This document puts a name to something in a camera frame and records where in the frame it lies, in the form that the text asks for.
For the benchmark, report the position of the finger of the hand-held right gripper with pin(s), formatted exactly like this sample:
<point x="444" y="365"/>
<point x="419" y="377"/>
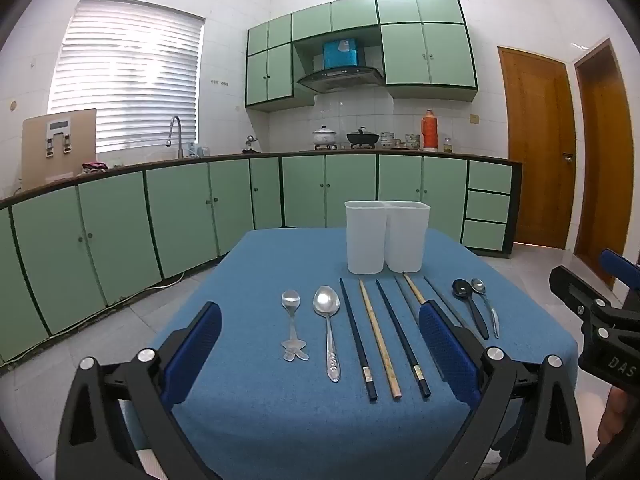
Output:
<point x="617" y="262"/>
<point x="570" y="285"/>

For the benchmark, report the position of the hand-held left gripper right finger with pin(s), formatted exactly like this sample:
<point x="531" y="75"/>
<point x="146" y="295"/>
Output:
<point x="445" y="355"/>

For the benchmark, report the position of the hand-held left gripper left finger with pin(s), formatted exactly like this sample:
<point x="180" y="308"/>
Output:
<point x="192" y="355"/>

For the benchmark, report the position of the black chopstick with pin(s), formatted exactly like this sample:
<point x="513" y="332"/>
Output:
<point x="357" y="340"/>
<point x="400" y="335"/>

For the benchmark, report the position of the grey metal chopstick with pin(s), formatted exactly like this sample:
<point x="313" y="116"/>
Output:
<point x="406" y="292"/>
<point x="437" y="292"/>

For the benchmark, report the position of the black spoon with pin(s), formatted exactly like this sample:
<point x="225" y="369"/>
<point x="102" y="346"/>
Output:
<point x="461" y="288"/>

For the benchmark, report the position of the wooden chopstick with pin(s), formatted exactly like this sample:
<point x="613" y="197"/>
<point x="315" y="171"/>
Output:
<point x="377" y="335"/>
<point x="413" y="287"/>

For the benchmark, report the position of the plain small silver spoon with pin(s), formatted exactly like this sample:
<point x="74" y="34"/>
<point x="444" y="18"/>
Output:
<point x="478" y="286"/>

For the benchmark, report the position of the large silver spoon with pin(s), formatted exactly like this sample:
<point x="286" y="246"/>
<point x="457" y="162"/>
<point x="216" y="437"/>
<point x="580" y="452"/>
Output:
<point x="326" y="302"/>

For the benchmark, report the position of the white double utensil holder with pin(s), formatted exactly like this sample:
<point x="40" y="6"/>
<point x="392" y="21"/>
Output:
<point x="365" y="240"/>

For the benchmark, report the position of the person's right hand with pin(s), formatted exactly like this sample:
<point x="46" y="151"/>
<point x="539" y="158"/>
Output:
<point x="612" y="420"/>

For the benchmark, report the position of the wooden door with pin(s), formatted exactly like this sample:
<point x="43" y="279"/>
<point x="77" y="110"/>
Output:
<point x="535" y="150"/>
<point x="605" y="160"/>

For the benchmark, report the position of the blue table cloth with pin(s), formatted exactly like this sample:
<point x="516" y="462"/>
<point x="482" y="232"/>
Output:
<point x="280" y="420"/>

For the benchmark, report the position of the green three-drawer unit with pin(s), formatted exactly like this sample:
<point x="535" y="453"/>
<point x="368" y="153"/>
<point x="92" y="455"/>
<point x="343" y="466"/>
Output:
<point x="487" y="205"/>

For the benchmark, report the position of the green base cabinets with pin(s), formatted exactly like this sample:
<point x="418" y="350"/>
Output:
<point x="115" y="230"/>

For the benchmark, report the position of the small glass jar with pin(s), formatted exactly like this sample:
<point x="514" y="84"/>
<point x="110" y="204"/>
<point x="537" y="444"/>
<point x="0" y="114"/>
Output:
<point x="447" y="146"/>

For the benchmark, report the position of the bottles beside faucet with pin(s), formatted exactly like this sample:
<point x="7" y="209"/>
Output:
<point x="200" y="151"/>

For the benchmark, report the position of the orange thermos flask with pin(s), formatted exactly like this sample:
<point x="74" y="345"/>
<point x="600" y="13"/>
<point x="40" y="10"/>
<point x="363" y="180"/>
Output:
<point x="429" y="132"/>

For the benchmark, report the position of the pink cloth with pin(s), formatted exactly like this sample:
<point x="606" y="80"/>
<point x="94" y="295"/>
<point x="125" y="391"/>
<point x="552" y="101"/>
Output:
<point x="95" y="166"/>

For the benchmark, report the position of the patterned bowl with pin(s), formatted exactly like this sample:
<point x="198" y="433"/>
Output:
<point x="412" y="142"/>

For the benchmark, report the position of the steel kettle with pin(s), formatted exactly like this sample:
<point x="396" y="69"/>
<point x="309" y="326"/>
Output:
<point x="251" y="146"/>

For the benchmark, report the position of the steel kitchen faucet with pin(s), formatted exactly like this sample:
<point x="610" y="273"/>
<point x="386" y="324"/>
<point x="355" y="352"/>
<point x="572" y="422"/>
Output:
<point x="178" y="135"/>

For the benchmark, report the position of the black wok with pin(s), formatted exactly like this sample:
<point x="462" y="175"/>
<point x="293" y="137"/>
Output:
<point x="362" y="137"/>

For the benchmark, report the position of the white cooking pot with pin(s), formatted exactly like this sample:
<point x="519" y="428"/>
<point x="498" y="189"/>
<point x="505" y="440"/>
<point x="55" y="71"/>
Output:
<point x="326" y="137"/>

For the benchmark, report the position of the brown cardboard box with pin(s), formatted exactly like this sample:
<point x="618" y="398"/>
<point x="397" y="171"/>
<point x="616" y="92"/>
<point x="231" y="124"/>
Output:
<point x="35" y="160"/>

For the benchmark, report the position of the white window blind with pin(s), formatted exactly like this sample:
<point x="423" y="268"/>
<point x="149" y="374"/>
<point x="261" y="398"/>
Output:
<point x="125" y="75"/>

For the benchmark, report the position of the black range hood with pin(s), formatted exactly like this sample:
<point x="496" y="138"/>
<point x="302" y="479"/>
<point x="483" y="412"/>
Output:
<point x="340" y="77"/>

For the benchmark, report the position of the blue box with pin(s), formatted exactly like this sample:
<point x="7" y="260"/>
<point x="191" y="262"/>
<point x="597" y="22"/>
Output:
<point x="340" y="55"/>

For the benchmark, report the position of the green wall cabinets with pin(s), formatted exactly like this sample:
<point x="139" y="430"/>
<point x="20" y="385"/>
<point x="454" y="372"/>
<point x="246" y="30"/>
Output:
<point x="450" y="55"/>

